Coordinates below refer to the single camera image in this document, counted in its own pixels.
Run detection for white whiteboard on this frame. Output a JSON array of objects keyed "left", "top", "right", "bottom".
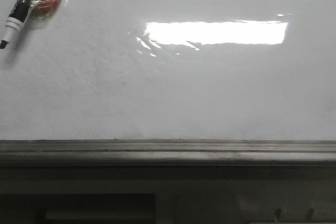
[{"left": 1, "top": 0, "right": 335, "bottom": 140}]

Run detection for aluminium whiteboard frame rail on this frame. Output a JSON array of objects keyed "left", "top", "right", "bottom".
[{"left": 1, "top": 139, "right": 335, "bottom": 166}]

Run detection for black white whiteboard marker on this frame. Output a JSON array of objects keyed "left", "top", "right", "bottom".
[{"left": 1, "top": 0, "right": 38, "bottom": 49}]

